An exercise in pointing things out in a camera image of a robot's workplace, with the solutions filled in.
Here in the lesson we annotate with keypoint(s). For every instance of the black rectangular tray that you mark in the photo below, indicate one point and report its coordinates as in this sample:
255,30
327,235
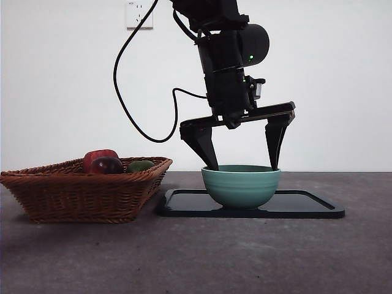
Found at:
183,203

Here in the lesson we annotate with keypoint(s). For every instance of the dark purple round fruit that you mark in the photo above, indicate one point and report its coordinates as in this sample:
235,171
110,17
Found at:
105,165

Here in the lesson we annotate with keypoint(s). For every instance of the brown wicker basket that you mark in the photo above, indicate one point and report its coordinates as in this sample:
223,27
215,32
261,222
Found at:
76,199

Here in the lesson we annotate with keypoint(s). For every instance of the white wall power socket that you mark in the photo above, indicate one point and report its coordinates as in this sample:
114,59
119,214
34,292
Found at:
134,15

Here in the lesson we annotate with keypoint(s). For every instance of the green fruit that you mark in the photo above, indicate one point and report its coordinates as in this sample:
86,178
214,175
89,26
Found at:
139,167

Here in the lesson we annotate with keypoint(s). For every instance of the left wrist grey camera box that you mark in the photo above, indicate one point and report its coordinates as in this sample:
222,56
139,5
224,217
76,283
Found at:
259,88

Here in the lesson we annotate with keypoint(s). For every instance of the red bell pepper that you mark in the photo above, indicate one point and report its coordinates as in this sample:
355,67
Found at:
98,154

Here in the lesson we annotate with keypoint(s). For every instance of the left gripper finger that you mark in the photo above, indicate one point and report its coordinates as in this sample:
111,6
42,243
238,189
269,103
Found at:
275,141
203,147

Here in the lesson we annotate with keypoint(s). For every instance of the teal ribbed bowl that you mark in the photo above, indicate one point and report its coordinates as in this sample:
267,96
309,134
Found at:
242,190

